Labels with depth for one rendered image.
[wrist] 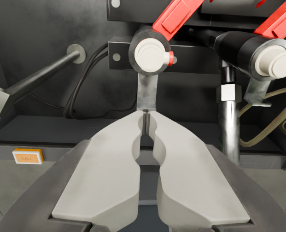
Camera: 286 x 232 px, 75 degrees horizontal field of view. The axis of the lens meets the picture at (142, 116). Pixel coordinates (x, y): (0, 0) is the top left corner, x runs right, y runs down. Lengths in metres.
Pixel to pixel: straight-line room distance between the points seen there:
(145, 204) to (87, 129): 0.42
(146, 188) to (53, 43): 0.59
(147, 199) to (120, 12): 0.63
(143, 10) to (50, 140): 0.31
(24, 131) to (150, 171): 0.53
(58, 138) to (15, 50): 0.21
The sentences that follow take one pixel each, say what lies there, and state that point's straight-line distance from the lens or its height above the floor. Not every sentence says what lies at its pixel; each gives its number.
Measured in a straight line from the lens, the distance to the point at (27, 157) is 0.44.
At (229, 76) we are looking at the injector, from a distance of 0.19.
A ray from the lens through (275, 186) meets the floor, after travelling 2.33.
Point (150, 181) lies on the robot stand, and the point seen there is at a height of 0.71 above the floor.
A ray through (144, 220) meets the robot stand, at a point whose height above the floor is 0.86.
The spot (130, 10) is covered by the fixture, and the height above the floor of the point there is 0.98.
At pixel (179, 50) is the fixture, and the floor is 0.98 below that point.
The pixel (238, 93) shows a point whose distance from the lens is 0.19.
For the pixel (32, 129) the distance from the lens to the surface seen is 0.49.
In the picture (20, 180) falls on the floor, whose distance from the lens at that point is 2.18.
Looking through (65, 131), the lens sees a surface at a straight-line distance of 0.45.
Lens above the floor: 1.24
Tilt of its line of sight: 61 degrees down
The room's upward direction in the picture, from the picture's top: 179 degrees clockwise
